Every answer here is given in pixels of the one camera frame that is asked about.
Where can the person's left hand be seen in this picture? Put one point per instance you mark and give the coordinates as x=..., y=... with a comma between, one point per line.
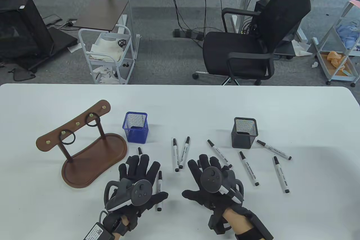
x=140, y=166

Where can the person's right hand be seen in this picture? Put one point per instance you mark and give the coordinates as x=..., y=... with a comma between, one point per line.
x=209, y=200

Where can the white marker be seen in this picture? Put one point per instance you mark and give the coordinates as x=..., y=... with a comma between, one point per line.
x=175, y=155

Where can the black wrist band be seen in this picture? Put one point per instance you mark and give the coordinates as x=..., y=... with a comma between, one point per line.
x=118, y=227

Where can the grey white handheld controller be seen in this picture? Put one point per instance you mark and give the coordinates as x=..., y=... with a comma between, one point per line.
x=140, y=192
x=213, y=179

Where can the blue mesh pen holder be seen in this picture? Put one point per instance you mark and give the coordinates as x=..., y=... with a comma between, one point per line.
x=137, y=136

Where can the brown wooden hook stand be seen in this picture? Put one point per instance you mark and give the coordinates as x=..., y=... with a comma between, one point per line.
x=92, y=158

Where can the black wrist sensor box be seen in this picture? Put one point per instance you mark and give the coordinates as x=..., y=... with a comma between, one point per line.
x=97, y=233
x=261, y=223

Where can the black mesh pen holder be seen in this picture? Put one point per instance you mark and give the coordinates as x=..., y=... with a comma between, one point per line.
x=242, y=140

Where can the scribbled white papers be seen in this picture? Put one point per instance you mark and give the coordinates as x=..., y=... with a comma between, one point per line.
x=107, y=75

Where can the white rolling cart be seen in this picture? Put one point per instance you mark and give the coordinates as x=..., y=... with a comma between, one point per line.
x=121, y=62

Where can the white cloth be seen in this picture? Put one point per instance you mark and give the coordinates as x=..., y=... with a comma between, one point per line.
x=105, y=47

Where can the small black round part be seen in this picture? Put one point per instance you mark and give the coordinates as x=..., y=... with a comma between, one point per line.
x=121, y=43

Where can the flat white paper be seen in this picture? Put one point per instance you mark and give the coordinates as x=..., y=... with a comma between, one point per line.
x=73, y=49

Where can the black floor power strip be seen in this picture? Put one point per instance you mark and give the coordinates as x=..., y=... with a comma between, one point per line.
x=194, y=35

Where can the black mesh office chair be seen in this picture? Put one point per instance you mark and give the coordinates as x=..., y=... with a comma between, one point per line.
x=233, y=51

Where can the black monitor stand base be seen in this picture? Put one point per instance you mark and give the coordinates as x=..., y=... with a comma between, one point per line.
x=60, y=40

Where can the brown side table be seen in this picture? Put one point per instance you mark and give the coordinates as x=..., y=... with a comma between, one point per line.
x=101, y=15

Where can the floor socket box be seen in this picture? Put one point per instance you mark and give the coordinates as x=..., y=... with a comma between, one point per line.
x=71, y=22

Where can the small crumpled white paper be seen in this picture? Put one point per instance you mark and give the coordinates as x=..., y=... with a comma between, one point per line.
x=314, y=64

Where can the white crumpled floor sheet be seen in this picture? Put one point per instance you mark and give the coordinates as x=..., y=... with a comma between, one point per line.
x=301, y=50

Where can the white shelf trolley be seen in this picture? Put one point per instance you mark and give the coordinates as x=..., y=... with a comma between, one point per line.
x=341, y=79

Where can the large black monitor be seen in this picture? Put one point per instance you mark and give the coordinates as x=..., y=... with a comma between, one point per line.
x=19, y=26

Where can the orange cloth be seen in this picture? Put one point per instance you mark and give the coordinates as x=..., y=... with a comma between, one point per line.
x=334, y=55

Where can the black computer tower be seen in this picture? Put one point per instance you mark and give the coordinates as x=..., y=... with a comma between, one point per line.
x=260, y=6

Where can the blue cloth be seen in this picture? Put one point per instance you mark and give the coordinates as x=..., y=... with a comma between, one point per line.
x=348, y=37

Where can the silver metal post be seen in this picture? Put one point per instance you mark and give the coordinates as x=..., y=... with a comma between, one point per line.
x=128, y=12

